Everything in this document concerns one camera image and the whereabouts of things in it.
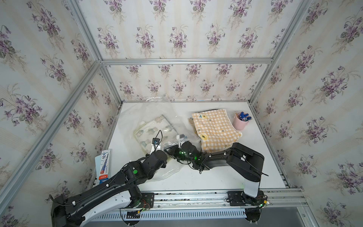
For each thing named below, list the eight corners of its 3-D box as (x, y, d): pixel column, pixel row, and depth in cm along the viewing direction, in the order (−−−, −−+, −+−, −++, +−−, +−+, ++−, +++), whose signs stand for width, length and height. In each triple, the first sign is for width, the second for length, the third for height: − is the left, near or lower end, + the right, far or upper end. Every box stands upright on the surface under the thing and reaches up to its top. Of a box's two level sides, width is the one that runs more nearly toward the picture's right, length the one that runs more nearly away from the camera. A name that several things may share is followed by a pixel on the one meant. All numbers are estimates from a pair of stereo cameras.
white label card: (100, 183, 78) (98, 182, 76) (103, 152, 90) (101, 150, 89) (109, 181, 79) (107, 180, 77) (111, 150, 91) (110, 148, 89)
